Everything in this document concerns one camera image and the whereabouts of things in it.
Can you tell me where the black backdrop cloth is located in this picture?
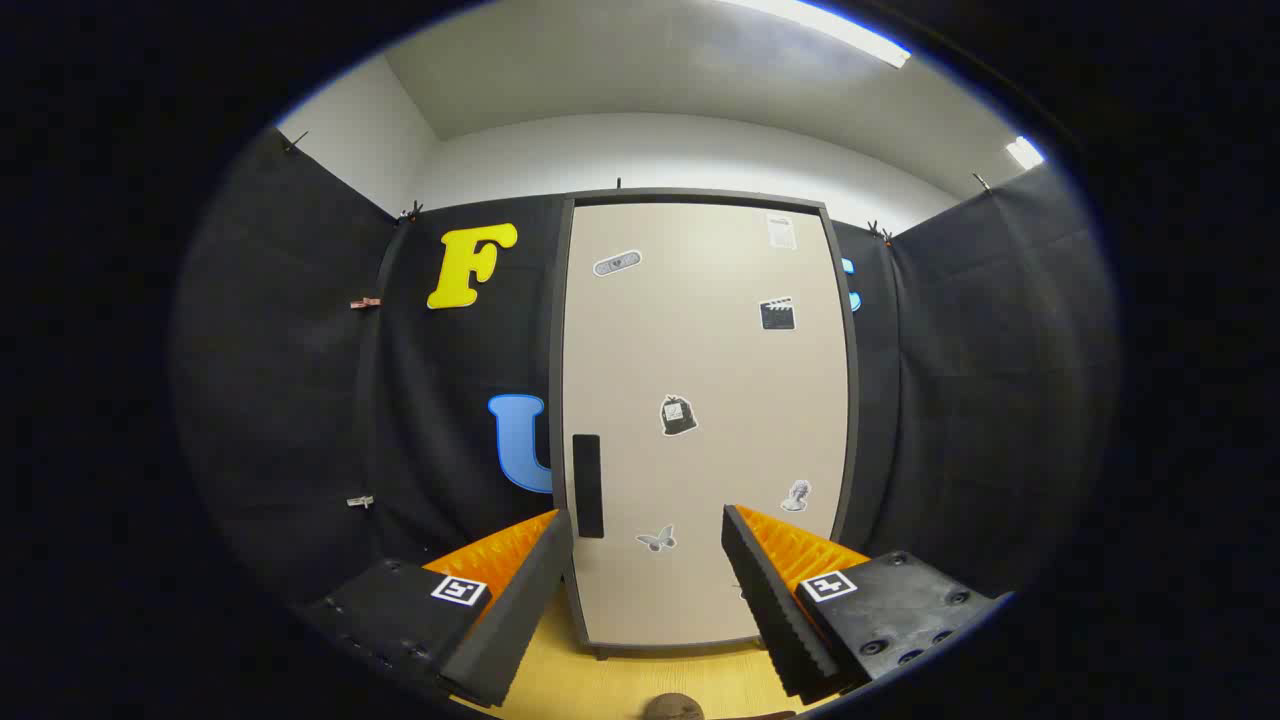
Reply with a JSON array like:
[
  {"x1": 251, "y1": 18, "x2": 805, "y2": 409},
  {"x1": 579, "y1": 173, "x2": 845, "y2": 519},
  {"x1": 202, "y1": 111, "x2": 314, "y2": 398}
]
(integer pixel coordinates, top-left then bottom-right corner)
[{"x1": 170, "y1": 128, "x2": 1119, "y2": 611}]

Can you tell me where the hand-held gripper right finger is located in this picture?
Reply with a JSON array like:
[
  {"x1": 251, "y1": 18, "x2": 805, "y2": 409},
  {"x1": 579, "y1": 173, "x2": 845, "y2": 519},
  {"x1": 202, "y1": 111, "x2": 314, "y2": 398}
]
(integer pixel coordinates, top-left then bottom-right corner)
[{"x1": 722, "y1": 504, "x2": 1006, "y2": 704}]

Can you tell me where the long ceiling light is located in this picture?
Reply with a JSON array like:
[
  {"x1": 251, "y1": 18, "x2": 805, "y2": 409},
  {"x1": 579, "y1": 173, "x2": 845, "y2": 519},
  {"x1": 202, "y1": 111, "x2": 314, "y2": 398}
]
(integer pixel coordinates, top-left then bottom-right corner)
[{"x1": 730, "y1": 0, "x2": 913, "y2": 69}]

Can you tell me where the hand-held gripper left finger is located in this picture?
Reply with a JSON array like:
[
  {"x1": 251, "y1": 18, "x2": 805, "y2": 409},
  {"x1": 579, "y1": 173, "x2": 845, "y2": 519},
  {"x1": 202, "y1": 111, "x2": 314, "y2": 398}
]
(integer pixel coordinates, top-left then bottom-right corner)
[{"x1": 300, "y1": 508, "x2": 576, "y2": 709}]

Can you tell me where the grey shoe cabinet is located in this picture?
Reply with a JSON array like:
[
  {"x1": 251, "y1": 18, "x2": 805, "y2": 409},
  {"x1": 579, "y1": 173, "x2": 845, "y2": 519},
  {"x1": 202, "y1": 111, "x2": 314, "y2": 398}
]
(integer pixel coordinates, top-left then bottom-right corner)
[{"x1": 548, "y1": 188, "x2": 861, "y2": 661}]

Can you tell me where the black cabinet door handle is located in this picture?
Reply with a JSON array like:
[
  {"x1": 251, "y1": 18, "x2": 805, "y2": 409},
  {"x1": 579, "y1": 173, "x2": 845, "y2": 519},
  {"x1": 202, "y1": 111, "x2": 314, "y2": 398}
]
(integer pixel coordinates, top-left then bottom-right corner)
[{"x1": 572, "y1": 434, "x2": 605, "y2": 539}]

